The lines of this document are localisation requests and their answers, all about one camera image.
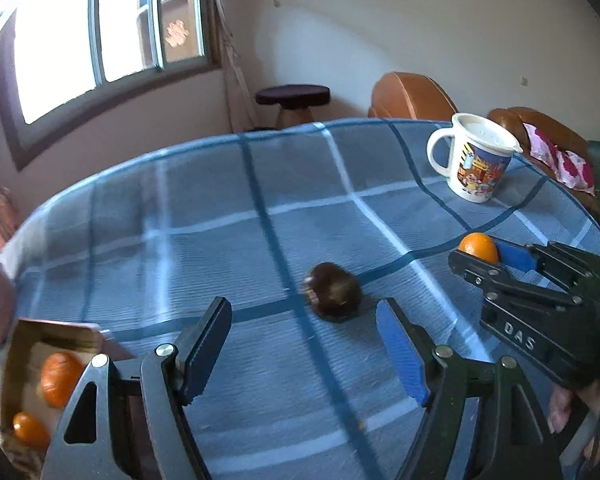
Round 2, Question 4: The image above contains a brown leather sofa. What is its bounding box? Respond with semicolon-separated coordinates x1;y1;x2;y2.
488;106;600;220

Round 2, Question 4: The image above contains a small orange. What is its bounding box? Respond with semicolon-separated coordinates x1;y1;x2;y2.
12;412;50;451

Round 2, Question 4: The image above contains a large orange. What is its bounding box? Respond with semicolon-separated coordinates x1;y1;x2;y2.
40;352;84;408

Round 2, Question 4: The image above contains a sliding glass window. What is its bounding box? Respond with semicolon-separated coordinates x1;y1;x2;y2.
0;0;220;169

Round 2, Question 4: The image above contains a small orange tangerine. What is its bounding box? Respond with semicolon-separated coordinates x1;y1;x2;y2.
457;232;500;264

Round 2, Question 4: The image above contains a blue plaid tablecloth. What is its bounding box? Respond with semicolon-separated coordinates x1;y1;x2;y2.
0;119;600;479

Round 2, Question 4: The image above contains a white cartoon mug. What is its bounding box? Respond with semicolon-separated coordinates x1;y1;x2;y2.
426;113;522;204

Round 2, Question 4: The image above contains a pink floral cushion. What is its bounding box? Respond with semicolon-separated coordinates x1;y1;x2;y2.
524;122;595;196

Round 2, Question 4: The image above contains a dark round stool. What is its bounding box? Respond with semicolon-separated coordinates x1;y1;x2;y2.
254;84;332;130

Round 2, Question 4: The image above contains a person's right hand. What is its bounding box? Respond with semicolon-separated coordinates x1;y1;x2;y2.
547;385;582;434

